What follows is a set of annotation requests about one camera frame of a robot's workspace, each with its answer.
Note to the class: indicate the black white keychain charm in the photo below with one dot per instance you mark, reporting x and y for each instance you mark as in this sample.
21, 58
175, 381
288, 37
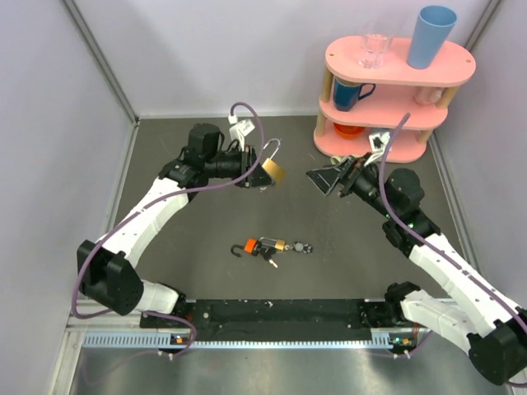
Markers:
299, 247

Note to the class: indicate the dark blue mug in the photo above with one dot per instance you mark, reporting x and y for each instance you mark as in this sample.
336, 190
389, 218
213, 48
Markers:
347, 94

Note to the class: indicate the light green mug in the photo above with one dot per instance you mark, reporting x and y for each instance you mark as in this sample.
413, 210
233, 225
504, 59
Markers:
337, 160

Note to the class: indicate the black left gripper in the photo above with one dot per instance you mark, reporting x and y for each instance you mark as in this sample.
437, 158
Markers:
259, 178

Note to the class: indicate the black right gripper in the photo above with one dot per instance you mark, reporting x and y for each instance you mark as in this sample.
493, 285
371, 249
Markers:
326, 178

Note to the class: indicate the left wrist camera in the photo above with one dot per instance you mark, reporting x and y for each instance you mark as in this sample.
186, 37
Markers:
240, 129

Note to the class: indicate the light blue tall cup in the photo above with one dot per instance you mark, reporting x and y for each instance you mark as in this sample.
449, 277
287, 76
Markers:
434, 24

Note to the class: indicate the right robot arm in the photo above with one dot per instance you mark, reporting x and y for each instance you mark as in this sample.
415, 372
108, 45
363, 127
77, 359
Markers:
489, 328

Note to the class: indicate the clear drinking glass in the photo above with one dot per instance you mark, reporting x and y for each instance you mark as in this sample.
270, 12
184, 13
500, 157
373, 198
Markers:
377, 37

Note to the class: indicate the orange bowl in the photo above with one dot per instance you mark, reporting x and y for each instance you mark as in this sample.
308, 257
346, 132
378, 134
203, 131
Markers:
348, 131

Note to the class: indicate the pink mug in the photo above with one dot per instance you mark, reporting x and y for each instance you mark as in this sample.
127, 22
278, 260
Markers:
427, 95

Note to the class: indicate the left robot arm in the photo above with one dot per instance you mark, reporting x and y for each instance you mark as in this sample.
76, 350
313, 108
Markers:
106, 268

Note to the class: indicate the grey slotted cable duct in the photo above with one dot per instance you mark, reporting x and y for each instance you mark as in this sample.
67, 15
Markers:
376, 339

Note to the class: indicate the large brass padlock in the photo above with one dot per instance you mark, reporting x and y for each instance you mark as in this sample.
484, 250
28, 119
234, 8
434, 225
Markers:
275, 171

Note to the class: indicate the small brass padlock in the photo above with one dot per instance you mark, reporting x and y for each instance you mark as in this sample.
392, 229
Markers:
278, 244

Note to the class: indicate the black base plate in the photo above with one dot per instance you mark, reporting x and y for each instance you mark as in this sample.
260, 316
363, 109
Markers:
316, 320

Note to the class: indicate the pink three-tier shelf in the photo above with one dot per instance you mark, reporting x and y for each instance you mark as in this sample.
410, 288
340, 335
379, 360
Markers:
396, 83

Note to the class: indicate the small padlock keys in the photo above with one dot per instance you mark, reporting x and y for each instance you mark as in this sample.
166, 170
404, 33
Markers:
269, 260

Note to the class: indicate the orange black hook lock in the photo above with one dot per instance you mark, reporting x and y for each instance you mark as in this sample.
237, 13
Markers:
252, 247

